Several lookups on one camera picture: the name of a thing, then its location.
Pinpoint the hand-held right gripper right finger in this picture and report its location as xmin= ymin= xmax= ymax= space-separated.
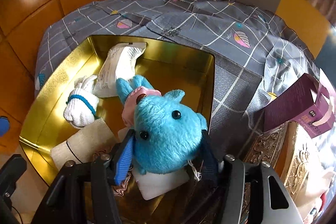
xmin=202 ymin=131 xmax=302 ymax=224

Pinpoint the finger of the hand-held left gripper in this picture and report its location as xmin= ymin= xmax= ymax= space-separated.
xmin=0 ymin=116 xmax=11 ymax=137

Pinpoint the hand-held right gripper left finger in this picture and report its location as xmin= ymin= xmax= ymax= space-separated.
xmin=39 ymin=129 xmax=137 ymax=224

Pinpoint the brown scrunchie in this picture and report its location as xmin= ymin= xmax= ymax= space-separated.
xmin=113 ymin=169 xmax=134 ymax=195

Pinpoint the beige cloth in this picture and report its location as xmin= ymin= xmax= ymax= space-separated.
xmin=50 ymin=119 xmax=121 ymax=164

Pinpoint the plain white tissue pack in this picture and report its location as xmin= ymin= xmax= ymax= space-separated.
xmin=133 ymin=166 xmax=197 ymax=199

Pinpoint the blue plush toy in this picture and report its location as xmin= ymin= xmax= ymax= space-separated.
xmin=115 ymin=74 xmax=210 ymax=174

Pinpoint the white sock blue band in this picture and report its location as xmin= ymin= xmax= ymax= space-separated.
xmin=63 ymin=75 xmax=100 ymax=130

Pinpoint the white plastic packet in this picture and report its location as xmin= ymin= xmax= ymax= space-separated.
xmin=92 ymin=42 xmax=147 ymax=98

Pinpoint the gold tin box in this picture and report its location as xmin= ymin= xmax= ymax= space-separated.
xmin=19 ymin=34 xmax=223 ymax=224

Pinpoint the purple tissue box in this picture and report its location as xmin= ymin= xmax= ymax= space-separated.
xmin=262 ymin=73 xmax=336 ymax=139

